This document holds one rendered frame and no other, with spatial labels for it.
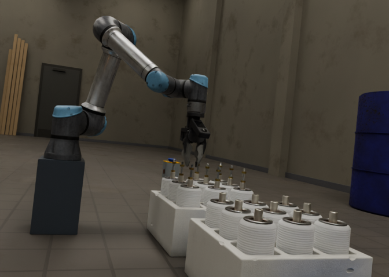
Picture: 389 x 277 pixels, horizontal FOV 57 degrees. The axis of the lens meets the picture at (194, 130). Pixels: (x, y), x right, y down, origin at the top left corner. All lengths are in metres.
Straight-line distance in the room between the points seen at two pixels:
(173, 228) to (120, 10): 10.97
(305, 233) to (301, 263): 0.08
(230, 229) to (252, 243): 0.12
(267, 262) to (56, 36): 11.14
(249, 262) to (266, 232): 0.09
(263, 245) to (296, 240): 0.10
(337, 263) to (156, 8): 11.63
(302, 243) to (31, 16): 11.34
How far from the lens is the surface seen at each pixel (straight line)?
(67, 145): 1.58
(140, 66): 1.40
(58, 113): 1.59
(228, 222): 1.04
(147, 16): 12.18
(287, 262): 0.95
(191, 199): 1.40
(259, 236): 0.93
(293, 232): 0.99
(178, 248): 1.40
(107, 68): 1.67
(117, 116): 11.52
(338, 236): 1.07
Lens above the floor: 0.45
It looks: 1 degrees up
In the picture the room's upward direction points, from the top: 6 degrees clockwise
